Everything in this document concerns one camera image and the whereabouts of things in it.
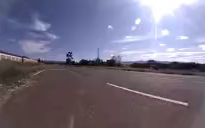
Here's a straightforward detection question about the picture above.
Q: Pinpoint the tall pole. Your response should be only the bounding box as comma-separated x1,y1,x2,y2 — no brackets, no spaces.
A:
96,47,100,64

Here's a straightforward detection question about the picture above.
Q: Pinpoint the tree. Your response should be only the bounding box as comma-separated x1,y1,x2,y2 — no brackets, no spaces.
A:
65,51,74,66

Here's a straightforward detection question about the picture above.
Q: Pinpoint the low dark building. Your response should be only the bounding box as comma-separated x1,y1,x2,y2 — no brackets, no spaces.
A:
129,62,152,70

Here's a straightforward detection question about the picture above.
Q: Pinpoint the row of dark bushes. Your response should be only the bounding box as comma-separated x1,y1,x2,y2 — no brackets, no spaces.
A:
71,58,205,73

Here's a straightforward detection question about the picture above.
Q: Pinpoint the white fence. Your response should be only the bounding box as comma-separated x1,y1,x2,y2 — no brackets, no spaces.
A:
0,50,39,64

